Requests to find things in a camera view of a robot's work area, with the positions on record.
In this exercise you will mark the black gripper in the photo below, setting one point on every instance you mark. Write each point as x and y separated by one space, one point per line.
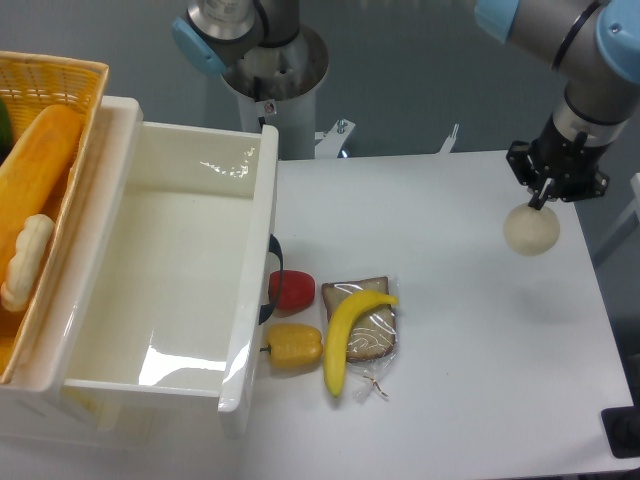
554 168

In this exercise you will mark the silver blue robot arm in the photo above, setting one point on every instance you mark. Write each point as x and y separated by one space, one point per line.
595 45

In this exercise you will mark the open white upper drawer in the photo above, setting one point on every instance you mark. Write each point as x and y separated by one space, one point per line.
173 318

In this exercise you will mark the white drawer cabinet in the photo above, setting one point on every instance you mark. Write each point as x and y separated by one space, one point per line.
37 405

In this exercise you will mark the bagged brown bread slice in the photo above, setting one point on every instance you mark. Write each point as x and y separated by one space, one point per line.
373 343

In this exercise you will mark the black device at table edge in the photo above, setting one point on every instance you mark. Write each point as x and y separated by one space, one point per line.
622 430

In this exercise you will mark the yellow banana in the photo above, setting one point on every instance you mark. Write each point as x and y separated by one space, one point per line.
340 326

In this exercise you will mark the red bell pepper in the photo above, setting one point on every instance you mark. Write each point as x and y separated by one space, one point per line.
291 290

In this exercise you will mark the yellow bell pepper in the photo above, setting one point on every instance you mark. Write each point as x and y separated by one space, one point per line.
293 345

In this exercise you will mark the cream twisted bread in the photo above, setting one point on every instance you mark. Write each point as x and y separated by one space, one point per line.
25 264

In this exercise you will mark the orange baguette bread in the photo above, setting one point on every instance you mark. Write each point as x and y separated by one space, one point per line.
32 169

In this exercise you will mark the yellow woven plastic basket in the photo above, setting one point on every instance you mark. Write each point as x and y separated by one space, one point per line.
29 84

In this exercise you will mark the green vegetable in basket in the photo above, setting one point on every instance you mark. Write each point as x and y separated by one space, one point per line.
6 133

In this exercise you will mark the white table frame bracket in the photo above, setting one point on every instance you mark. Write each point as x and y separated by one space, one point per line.
450 140
332 144

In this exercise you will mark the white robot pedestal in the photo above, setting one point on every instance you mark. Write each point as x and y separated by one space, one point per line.
270 61

